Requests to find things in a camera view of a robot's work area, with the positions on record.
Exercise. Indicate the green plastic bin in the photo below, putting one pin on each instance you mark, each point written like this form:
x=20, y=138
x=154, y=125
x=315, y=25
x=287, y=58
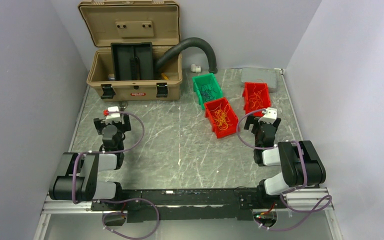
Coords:
x=206, y=88

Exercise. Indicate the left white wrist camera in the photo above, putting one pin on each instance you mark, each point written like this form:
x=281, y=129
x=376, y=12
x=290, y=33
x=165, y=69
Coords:
x=112, y=115

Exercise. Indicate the black toolbox tray insert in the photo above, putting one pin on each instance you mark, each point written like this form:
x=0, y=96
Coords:
x=133, y=61

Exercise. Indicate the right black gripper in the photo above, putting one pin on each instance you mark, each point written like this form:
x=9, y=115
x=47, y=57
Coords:
x=250, y=120

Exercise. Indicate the silver combination wrench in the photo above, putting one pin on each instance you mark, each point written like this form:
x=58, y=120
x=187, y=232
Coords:
x=123, y=105

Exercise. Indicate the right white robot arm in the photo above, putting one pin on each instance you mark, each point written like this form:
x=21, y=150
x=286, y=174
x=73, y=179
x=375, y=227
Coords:
x=299, y=163

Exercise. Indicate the white pipe fitting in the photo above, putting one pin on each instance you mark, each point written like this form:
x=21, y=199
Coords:
x=195, y=68

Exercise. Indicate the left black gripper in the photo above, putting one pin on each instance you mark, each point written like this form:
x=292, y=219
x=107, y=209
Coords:
x=124, y=127

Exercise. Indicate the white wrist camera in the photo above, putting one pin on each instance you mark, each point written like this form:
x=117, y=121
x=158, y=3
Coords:
x=270, y=115
x=112, y=115

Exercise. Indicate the red plastic bin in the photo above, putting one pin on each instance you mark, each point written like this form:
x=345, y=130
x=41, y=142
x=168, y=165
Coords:
x=221, y=116
x=256, y=96

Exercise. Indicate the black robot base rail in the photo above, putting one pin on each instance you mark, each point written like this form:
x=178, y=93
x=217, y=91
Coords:
x=240, y=203

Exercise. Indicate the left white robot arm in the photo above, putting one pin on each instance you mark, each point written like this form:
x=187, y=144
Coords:
x=82, y=179

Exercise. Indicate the tan plastic toolbox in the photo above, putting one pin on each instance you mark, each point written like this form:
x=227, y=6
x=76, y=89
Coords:
x=130, y=36

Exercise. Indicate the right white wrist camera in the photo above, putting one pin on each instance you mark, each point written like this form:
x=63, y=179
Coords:
x=270, y=115

